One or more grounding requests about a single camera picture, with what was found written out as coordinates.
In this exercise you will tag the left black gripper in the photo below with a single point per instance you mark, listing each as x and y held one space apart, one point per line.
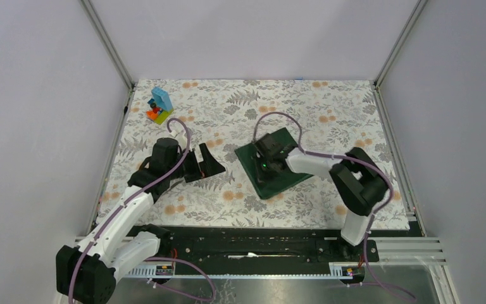
209 166

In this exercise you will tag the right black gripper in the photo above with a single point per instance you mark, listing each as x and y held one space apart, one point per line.
262 177

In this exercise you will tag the dark green cloth napkin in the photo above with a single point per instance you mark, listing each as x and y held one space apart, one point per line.
246 155

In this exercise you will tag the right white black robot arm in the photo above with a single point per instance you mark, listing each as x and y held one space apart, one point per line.
362 186

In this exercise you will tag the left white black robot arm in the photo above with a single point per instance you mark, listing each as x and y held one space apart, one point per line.
90 271

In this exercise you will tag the floral patterned table mat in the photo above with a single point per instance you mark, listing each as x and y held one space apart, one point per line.
225 114

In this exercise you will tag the colourful toy brick build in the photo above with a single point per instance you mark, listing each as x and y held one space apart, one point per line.
160 106

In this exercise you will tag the aluminium rail right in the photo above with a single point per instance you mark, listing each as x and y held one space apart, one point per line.
410 250

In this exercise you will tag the left aluminium frame post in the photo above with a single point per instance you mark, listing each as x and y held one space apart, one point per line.
107 43

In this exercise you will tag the aluminium frame post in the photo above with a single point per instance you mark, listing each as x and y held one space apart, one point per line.
400 41
107 43

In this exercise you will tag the right aluminium frame post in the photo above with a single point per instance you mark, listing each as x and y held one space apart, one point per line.
400 41

